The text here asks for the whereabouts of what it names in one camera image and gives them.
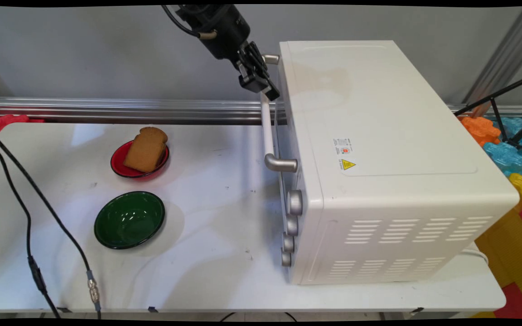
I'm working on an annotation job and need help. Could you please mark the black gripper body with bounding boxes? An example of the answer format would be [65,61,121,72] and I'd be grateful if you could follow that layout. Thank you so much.
[175,5,251,60]

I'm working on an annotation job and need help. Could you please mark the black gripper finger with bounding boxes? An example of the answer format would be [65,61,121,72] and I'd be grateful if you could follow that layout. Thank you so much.
[242,41,271,80]
[236,57,280,101]

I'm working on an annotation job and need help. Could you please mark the glass oven door with handle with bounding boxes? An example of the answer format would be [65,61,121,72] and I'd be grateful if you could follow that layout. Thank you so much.
[259,54,299,182]

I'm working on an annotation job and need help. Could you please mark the white toaster oven body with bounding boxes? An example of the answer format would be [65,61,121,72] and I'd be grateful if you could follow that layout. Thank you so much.
[275,40,521,286]

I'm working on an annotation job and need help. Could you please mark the brown bread slice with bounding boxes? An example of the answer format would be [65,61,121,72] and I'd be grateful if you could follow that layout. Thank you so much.
[123,127,169,173]

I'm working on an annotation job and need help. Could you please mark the red bowl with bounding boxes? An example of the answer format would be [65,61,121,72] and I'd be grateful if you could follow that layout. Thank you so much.
[110,139,171,179]

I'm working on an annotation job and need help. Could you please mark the dark green bowl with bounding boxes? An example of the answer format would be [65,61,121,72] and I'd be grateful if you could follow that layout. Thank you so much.
[93,191,166,250]

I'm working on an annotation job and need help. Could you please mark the red foam piece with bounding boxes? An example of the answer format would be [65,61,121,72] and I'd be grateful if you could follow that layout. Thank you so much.
[0,114,45,136]

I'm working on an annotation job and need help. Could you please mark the orange foam puzzle piece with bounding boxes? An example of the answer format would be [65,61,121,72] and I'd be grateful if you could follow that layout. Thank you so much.
[459,116,502,146]

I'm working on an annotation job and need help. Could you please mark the black tripod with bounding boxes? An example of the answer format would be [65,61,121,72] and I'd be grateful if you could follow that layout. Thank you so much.
[454,72,522,150]

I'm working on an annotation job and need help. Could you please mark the blue foam puzzle piece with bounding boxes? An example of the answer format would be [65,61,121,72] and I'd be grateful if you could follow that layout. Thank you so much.
[483,141,522,175]
[492,117,522,150]

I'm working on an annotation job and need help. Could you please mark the yellow floor mat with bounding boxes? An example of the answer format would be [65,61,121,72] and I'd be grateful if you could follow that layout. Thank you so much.
[472,199,522,317]

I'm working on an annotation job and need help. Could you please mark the black cable with metal plug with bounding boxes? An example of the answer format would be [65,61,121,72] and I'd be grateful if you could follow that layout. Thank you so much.
[161,5,219,40]

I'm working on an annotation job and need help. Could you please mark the aluminium rail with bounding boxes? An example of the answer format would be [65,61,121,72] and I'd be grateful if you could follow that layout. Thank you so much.
[0,96,522,125]

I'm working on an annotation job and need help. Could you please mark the thin black cable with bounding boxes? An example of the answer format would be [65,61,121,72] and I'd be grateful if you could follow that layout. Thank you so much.
[219,312,297,321]

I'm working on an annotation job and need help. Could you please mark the aluminium profile post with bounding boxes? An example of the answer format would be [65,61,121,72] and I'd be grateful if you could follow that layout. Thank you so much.
[463,7,522,118]

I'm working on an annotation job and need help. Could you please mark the black cable with silver coupling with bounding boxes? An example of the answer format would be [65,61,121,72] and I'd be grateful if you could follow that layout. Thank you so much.
[0,127,103,320]

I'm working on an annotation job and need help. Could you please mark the white oven power cord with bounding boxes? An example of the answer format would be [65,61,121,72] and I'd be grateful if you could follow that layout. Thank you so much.
[463,247,489,268]

